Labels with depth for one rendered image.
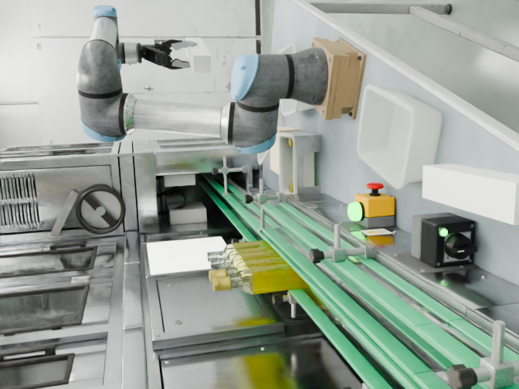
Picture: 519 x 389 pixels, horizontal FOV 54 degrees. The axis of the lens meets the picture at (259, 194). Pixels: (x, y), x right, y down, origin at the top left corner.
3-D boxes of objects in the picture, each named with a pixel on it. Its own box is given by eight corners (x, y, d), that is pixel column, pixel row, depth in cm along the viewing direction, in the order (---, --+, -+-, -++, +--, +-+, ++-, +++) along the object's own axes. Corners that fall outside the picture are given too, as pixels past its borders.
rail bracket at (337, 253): (368, 253, 105) (307, 259, 102) (369, 218, 104) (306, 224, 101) (378, 259, 101) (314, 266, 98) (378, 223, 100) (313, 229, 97)
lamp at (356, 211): (356, 218, 122) (344, 219, 122) (357, 200, 121) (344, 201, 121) (364, 222, 118) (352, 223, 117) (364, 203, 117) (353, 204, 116)
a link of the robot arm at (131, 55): (124, 45, 177) (126, 68, 181) (137, 45, 178) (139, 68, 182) (123, 39, 183) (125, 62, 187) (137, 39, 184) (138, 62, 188)
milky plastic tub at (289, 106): (304, 116, 180) (280, 116, 178) (302, 51, 178) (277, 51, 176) (322, 111, 163) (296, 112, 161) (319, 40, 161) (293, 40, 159)
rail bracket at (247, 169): (262, 191, 228) (212, 194, 222) (261, 153, 225) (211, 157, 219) (265, 193, 223) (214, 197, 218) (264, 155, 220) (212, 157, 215)
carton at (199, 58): (201, 37, 195) (184, 37, 194) (211, 55, 175) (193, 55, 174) (201, 53, 198) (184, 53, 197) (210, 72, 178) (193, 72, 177)
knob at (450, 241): (466, 255, 91) (478, 262, 87) (443, 258, 90) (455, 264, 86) (467, 231, 90) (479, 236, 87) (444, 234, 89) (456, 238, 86)
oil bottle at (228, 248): (290, 255, 160) (222, 262, 155) (289, 237, 159) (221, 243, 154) (295, 259, 154) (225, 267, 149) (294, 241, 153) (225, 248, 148)
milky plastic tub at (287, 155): (302, 194, 183) (279, 195, 181) (301, 130, 179) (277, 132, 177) (320, 203, 166) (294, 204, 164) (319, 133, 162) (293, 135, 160)
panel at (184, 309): (224, 241, 220) (143, 248, 212) (223, 235, 219) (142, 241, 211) (284, 332, 134) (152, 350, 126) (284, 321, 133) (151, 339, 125)
